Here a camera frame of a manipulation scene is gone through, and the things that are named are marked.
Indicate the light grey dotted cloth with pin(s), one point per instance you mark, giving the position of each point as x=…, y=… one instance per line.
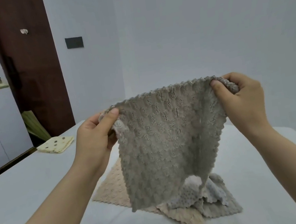
x=205, y=193

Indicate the person's left hand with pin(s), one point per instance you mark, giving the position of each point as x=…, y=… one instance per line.
x=94, y=141

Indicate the beige textured cloth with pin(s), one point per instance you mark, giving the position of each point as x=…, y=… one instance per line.
x=115, y=185

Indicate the folded yellow dotted cloth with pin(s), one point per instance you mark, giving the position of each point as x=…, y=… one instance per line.
x=56, y=145

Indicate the person's left forearm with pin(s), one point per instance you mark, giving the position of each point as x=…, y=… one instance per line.
x=45, y=216

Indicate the green folded bag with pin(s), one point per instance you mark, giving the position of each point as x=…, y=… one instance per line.
x=34, y=125

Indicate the dark brown wooden door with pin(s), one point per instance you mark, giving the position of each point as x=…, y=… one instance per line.
x=30, y=64

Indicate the person's left thumb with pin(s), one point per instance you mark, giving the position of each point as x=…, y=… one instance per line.
x=109, y=117

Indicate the black wall switch panel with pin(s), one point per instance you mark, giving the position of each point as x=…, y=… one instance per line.
x=74, y=42

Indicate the person's right hand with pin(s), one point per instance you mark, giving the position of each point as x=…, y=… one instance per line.
x=243, y=103

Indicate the white door hook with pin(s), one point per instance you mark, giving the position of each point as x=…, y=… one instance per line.
x=24, y=31

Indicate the person's right thumb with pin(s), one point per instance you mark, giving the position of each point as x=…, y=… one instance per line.
x=221, y=90

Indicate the grey textured cloth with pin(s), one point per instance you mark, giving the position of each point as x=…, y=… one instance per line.
x=169, y=138

